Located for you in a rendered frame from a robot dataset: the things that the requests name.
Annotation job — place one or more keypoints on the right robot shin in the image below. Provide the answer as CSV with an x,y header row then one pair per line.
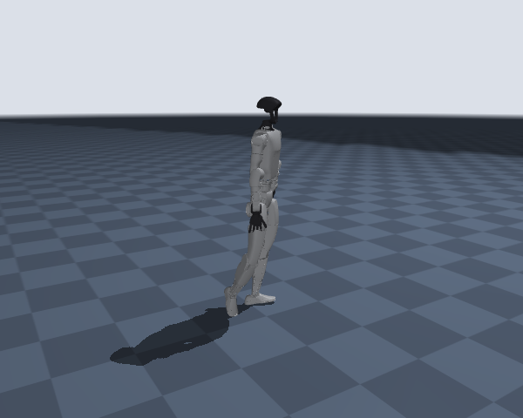
x,y
242,276

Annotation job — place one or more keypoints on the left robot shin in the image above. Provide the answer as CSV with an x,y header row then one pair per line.
x,y
258,276

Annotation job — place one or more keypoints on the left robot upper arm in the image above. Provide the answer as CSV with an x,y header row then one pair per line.
x,y
280,163

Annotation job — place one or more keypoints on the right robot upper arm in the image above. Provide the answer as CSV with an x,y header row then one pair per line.
x,y
258,143

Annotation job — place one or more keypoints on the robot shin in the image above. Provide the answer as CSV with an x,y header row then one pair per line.
x,y
242,276
258,276

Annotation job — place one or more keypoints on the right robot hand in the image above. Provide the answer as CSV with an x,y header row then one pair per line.
x,y
256,220

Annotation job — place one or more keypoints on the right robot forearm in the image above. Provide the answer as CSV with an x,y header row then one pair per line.
x,y
256,189

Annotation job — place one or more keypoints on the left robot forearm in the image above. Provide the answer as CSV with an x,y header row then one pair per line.
x,y
274,182

